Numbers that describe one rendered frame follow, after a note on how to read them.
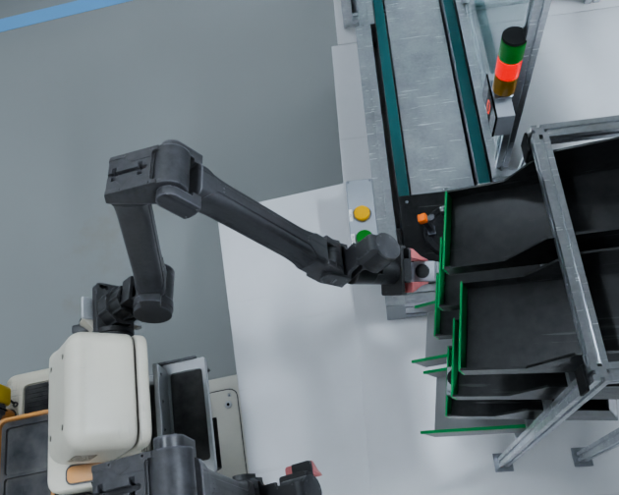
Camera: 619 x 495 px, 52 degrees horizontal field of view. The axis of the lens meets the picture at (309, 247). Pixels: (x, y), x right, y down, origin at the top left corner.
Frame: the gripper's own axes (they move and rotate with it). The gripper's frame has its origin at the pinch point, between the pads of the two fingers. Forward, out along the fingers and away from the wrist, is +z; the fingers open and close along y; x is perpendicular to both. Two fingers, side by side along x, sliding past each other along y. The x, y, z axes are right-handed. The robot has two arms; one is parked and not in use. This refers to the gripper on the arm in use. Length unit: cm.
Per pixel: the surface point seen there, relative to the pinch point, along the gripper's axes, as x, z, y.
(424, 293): 11.4, 11.0, -4.5
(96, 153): 205, -15, 66
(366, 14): 44, 22, 80
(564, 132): -50, -22, 16
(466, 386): -28.1, -18.2, -20.0
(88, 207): 196, -21, 38
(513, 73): -18.8, 8.4, 39.3
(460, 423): -6.8, 2.4, -31.3
